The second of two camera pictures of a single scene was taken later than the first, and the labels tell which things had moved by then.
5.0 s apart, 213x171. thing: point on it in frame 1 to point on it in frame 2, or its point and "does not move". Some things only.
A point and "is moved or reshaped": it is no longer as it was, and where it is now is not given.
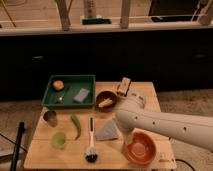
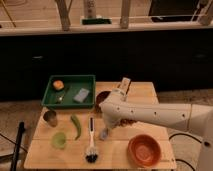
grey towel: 108,132 is moved or reshaped
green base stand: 88,21 does not move
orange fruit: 58,85 does not move
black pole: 17,146 does not move
